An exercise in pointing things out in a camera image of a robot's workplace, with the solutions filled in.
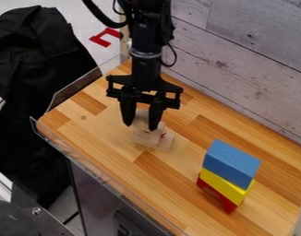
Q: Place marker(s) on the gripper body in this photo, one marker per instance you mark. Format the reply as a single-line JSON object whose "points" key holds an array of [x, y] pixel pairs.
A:
{"points": [[146, 76]]}

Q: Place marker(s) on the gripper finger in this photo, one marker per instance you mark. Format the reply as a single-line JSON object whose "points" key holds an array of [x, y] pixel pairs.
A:
{"points": [[127, 110], [155, 115]]}

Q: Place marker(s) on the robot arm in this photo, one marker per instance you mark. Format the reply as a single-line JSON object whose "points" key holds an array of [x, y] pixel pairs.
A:
{"points": [[145, 27]]}

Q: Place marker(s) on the wooden cube with hole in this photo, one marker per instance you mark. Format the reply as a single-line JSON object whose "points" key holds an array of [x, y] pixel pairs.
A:
{"points": [[151, 138]]}

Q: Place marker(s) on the blue block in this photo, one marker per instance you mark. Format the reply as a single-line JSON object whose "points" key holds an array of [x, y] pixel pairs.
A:
{"points": [[231, 162]]}

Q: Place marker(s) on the black bag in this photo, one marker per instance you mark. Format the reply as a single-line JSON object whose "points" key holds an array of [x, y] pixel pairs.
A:
{"points": [[31, 92]]}

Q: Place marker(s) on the yellow block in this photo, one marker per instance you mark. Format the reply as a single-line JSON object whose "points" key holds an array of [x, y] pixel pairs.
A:
{"points": [[225, 186]]}

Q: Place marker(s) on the red block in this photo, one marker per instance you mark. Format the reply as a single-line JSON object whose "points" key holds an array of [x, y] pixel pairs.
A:
{"points": [[223, 201]]}

